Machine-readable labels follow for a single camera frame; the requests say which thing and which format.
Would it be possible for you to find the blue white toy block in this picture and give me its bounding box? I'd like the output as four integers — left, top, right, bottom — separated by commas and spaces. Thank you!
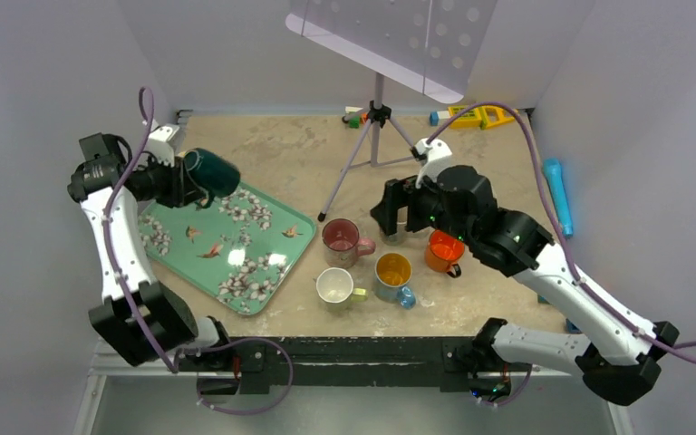
429, 110, 450, 127

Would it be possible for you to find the small toy blocks pile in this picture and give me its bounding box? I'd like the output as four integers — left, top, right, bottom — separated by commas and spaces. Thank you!
536, 295, 581, 334

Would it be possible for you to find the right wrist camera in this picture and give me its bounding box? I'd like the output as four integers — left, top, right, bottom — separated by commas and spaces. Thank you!
411, 139, 452, 189

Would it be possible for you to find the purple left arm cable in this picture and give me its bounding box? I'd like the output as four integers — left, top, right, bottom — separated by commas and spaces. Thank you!
101, 86, 181, 374

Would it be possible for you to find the yellow toy grid block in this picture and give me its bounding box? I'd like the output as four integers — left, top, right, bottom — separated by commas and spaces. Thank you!
448, 105, 483, 130

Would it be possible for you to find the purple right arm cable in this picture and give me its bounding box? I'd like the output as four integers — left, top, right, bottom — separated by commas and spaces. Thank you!
426, 101, 696, 372

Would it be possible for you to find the lime green mug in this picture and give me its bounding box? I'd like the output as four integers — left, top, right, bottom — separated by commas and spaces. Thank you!
315, 267, 369, 312

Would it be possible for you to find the green floral tray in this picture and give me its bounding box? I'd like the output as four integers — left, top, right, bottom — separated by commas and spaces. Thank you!
139, 183, 317, 315

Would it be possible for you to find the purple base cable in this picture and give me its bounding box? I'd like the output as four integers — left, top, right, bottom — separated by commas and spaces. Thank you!
196, 337, 295, 417

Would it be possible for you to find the blue butterfly mug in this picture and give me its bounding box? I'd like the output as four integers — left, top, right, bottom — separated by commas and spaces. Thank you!
372, 252, 417, 310

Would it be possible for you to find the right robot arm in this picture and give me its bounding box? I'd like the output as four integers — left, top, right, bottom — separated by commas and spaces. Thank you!
371, 165, 679, 406

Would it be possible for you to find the orange mug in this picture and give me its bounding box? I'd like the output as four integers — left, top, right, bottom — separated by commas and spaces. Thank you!
424, 230, 466, 278

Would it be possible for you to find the pink skull mug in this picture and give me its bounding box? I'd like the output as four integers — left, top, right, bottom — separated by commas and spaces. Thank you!
322, 218, 376, 269

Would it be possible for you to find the yellow green toy ramp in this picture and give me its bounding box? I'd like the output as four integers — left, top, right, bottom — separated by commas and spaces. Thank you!
475, 103, 516, 131

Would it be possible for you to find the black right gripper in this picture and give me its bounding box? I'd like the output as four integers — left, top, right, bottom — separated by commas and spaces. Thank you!
370, 163, 474, 246

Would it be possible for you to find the dark green mug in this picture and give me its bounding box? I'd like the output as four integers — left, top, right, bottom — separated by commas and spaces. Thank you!
183, 148, 240, 208

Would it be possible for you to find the cream dragon mug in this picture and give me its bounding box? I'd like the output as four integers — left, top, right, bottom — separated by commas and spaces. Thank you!
379, 222, 409, 246

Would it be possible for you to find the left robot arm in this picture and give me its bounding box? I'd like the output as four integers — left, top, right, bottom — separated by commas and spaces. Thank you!
67, 132, 240, 371

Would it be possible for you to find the white music stand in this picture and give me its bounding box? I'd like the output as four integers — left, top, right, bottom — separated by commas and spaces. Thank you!
285, 0, 498, 192

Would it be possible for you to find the blue toy flashlight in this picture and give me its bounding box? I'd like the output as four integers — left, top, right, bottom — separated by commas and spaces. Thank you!
542, 159, 574, 238

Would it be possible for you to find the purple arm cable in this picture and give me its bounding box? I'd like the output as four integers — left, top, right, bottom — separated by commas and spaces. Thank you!
101, 86, 181, 374
426, 101, 696, 372

